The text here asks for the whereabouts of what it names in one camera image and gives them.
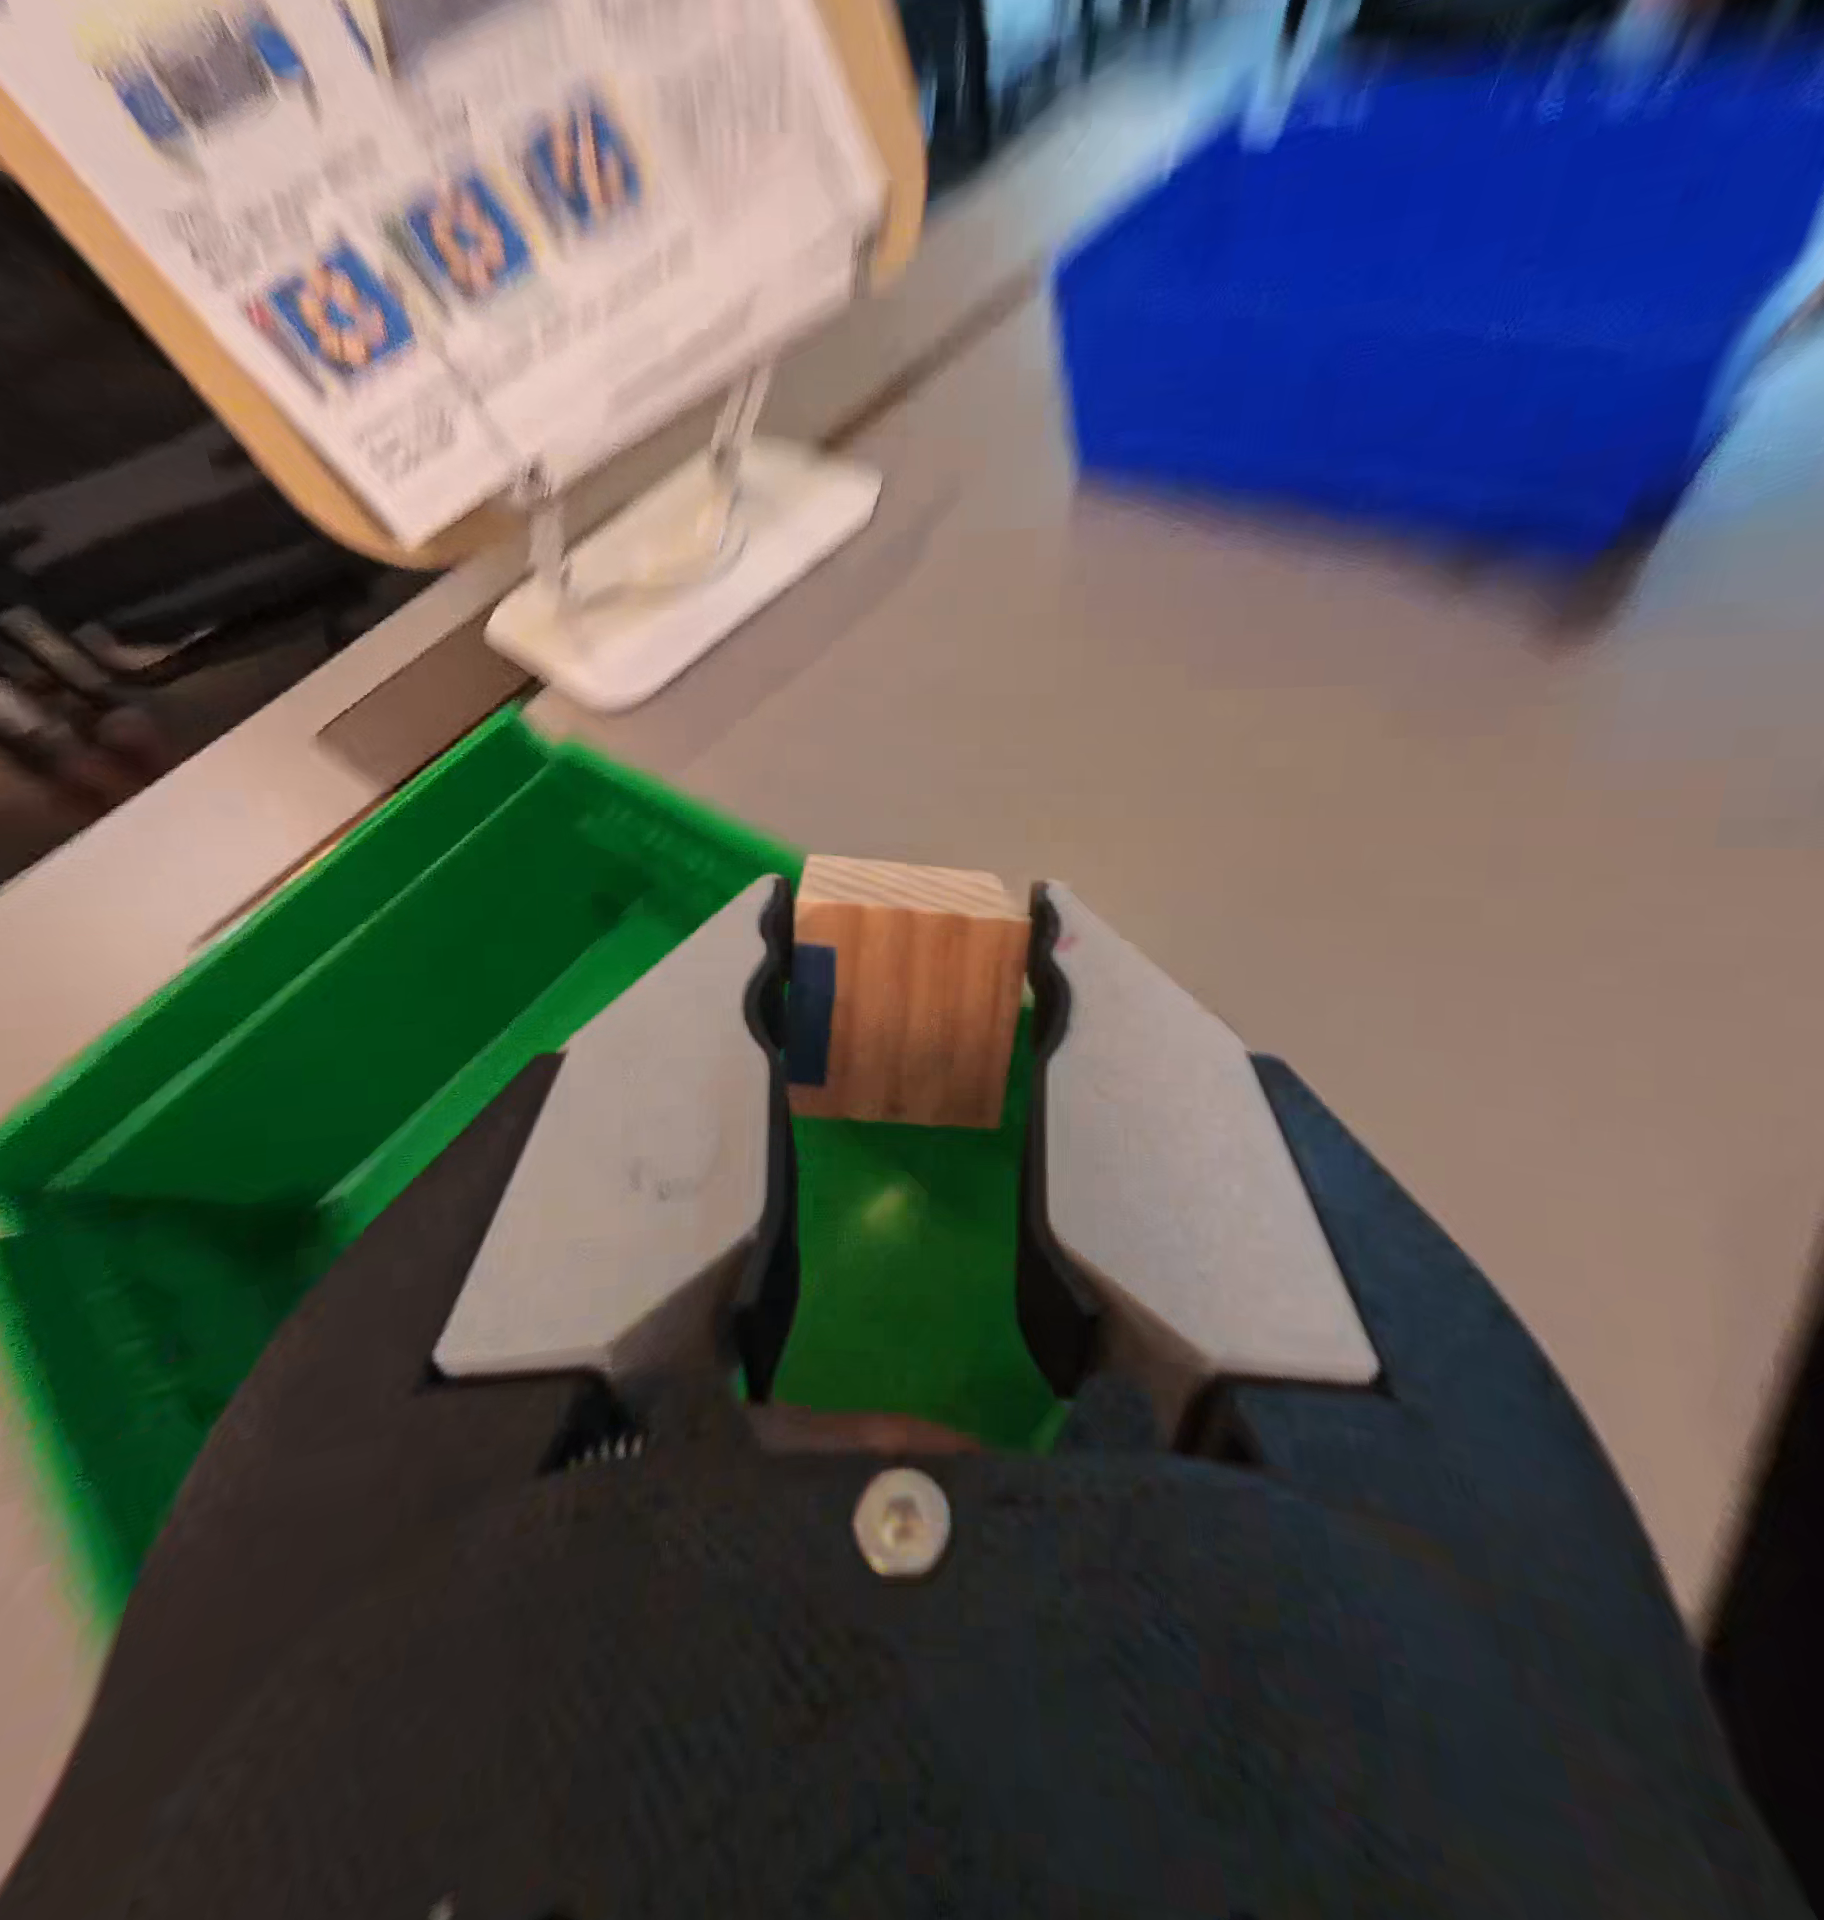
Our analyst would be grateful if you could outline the blue plastic bin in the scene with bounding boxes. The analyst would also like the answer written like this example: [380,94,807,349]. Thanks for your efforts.
[1054,46,1824,602]

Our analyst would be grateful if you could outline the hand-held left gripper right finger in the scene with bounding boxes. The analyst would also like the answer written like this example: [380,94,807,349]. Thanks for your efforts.
[1014,878,1383,1412]

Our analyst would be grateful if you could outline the dark furniture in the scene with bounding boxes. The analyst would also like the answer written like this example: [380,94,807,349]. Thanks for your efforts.
[0,134,447,903]

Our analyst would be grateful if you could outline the instruction sheet on stand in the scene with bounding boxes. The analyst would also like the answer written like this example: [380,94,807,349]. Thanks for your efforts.
[0,0,932,713]

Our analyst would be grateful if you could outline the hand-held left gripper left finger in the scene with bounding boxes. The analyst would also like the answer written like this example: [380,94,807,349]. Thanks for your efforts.
[432,874,804,1407]

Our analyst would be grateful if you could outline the green plastic tray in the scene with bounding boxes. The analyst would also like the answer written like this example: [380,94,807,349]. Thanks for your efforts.
[0,704,1072,1638]

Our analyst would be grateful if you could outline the wooden cube with blue mark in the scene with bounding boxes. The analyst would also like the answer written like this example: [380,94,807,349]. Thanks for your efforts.
[784,856,1037,1130]

